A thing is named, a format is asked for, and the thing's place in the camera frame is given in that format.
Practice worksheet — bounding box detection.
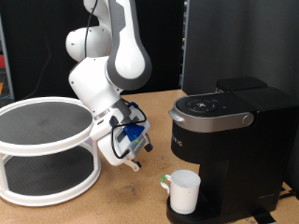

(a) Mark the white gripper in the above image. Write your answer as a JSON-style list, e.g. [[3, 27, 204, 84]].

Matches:
[[97, 119, 151, 173]]

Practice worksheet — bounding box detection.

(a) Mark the white mug with green tape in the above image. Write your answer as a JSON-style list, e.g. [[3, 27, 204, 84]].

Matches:
[[160, 169, 202, 216]]

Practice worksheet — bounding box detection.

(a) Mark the black Keurig coffee machine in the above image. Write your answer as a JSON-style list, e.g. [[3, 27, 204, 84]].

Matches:
[[165, 77, 299, 224]]

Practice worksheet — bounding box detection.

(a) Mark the white two-tier turntable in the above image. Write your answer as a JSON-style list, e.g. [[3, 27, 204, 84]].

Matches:
[[0, 96, 102, 208]]

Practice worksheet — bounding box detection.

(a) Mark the black tape strip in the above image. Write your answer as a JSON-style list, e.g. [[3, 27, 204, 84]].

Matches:
[[251, 208, 277, 224]]

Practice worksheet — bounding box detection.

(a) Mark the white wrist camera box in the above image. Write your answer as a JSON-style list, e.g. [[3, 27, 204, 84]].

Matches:
[[90, 116, 118, 141]]

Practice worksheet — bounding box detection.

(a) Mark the black camera cable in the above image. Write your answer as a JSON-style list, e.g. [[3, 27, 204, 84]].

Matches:
[[83, 0, 154, 160]]

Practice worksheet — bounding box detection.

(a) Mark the thin black hanging cable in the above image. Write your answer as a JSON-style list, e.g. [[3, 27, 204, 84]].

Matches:
[[10, 0, 53, 102]]

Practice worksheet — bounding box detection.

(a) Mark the black power cord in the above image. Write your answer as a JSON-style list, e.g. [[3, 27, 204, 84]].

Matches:
[[278, 186, 299, 202]]

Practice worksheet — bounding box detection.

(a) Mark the grey metal frame post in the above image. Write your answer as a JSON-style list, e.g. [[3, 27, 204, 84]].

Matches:
[[0, 15, 15, 100]]

